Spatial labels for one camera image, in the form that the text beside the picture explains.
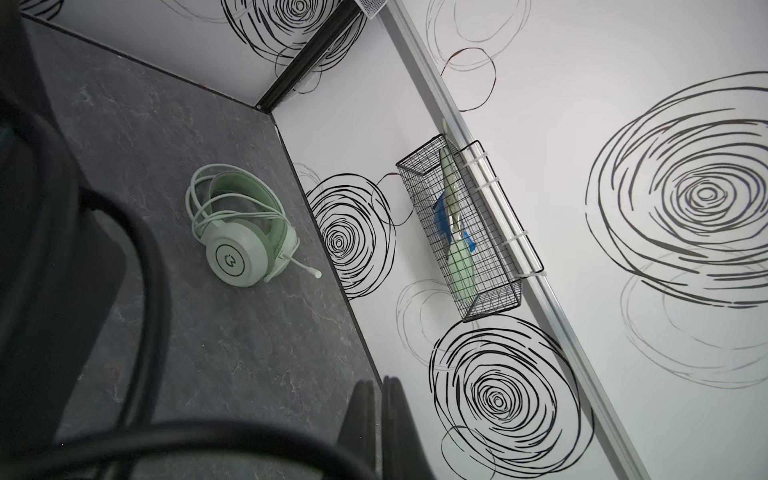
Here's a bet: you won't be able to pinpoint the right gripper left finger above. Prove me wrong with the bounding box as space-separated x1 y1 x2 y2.
336 380 377 479

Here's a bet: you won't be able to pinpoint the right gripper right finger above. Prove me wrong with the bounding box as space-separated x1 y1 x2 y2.
381 376 435 480

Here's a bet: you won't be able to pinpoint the green blue items in basket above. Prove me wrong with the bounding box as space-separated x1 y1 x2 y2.
433 140 476 304

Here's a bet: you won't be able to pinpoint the black headphones with cable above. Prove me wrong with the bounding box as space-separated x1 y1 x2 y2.
1 94 376 479

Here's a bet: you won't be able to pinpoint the mint green headphones with cable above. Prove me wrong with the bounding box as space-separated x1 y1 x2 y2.
185 163 322 288

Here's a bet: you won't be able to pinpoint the black wire wall basket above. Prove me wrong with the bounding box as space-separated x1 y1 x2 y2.
396 134 533 322

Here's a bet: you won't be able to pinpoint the aluminium wall rail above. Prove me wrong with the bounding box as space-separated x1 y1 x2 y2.
384 1 650 479

